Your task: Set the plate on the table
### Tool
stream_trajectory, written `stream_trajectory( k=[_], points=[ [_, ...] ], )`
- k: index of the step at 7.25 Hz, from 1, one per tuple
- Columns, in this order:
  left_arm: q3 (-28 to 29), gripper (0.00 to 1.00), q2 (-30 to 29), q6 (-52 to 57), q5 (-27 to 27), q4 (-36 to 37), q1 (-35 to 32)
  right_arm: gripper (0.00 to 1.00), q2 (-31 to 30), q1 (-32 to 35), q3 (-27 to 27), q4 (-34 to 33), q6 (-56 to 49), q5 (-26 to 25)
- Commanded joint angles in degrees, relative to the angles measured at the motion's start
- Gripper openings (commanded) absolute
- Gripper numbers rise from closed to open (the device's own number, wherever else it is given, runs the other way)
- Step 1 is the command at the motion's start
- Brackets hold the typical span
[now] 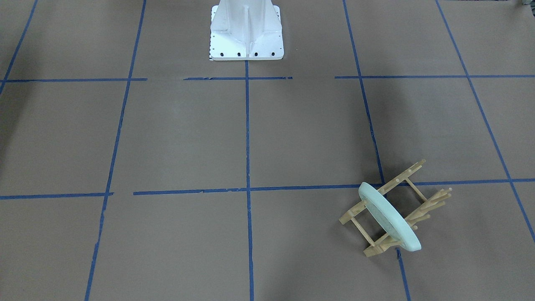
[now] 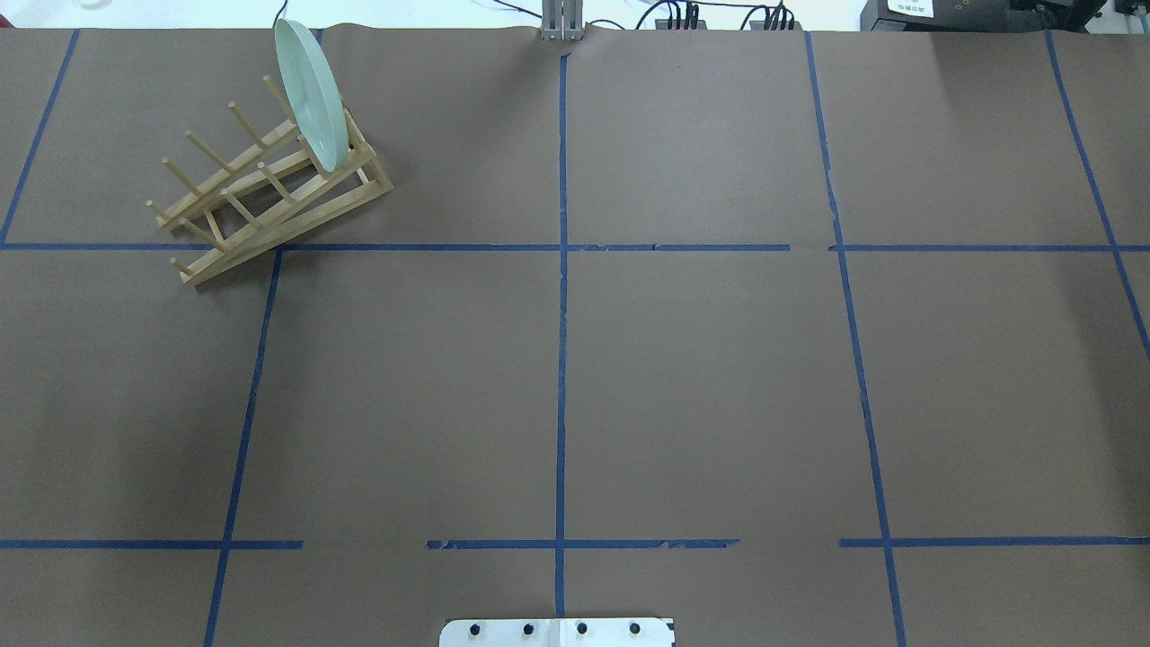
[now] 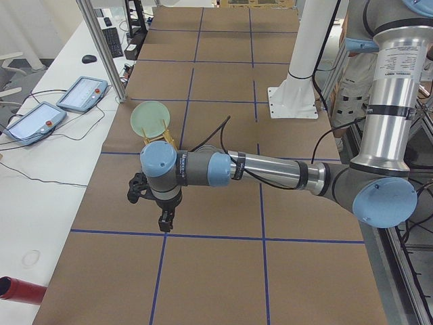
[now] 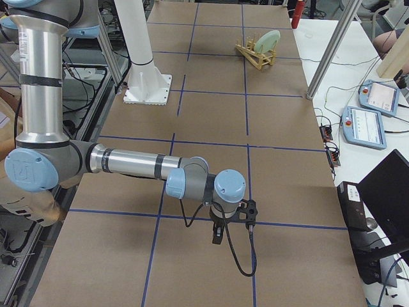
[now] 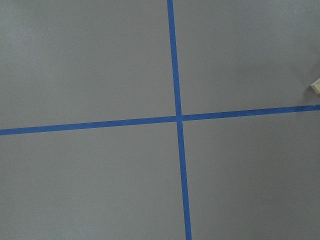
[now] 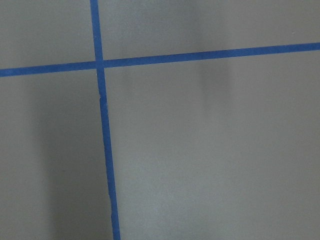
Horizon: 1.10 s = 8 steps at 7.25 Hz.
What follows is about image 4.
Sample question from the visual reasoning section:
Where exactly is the aluminium frame post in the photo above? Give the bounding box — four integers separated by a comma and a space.
306, 0, 362, 100

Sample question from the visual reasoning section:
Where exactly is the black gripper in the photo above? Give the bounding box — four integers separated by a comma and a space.
210, 206, 240, 245

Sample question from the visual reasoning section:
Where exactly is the orange black connector block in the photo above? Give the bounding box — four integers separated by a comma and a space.
318, 115, 333, 141

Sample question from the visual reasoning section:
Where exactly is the black monitor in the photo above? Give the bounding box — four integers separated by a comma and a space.
357, 149, 408, 242

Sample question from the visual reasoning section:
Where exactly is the red cylinder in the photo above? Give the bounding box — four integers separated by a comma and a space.
291, 0, 305, 29

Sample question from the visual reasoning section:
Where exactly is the near teach pendant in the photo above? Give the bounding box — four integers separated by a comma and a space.
341, 106, 387, 150

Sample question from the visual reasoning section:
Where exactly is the light green plate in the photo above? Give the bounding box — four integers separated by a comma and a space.
254, 30, 281, 54

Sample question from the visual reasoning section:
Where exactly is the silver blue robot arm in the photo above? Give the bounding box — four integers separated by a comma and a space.
5, 1, 254, 244

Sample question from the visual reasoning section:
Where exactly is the teach pendant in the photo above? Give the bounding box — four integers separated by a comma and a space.
341, 106, 387, 150
359, 79, 401, 117

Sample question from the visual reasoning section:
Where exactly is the black computer box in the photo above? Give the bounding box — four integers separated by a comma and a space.
337, 180, 400, 286

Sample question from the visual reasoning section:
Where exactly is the person in beige clothes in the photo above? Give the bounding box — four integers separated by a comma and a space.
1, 90, 66, 227

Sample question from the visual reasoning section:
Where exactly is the wooden beam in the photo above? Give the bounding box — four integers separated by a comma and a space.
373, 20, 408, 79

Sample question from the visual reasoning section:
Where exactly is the black camera cable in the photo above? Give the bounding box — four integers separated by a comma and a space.
180, 198, 258, 277

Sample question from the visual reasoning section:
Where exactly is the wooden dish rack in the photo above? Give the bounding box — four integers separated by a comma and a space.
235, 37, 276, 70

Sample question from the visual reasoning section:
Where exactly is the far teach pendant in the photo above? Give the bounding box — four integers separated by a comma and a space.
359, 79, 401, 117

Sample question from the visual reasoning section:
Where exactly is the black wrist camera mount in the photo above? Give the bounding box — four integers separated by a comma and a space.
238, 200, 258, 229

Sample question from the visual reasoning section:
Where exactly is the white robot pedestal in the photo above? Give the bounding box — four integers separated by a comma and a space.
114, 0, 172, 106

